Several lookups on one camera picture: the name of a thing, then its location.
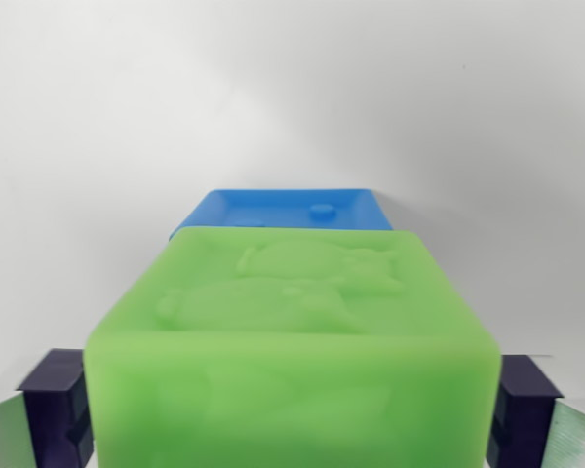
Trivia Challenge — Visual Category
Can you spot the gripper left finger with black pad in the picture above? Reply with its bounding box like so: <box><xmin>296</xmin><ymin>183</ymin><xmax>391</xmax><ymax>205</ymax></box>
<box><xmin>0</xmin><ymin>347</ymin><xmax>97</xmax><ymax>468</ymax></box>

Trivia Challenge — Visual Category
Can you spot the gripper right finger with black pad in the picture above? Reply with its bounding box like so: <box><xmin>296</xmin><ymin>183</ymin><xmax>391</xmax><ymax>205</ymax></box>
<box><xmin>484</xmin><ymin>353</ymin><xmax>585</xmax><ymax>468</ymax></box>

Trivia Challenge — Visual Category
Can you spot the green embossed cube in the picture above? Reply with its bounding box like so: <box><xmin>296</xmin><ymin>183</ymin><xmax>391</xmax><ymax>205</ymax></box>
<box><xmin>84</xmin><ymin>225</ymin><xmax>504</xmax><ymax>468</ymax></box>

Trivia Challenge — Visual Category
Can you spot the blue embossed cube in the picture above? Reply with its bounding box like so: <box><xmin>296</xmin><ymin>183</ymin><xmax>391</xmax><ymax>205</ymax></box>
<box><xmin>167</xmin><ymin>186</ymin><xmax>396</xmax><ymax>243</ymax></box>

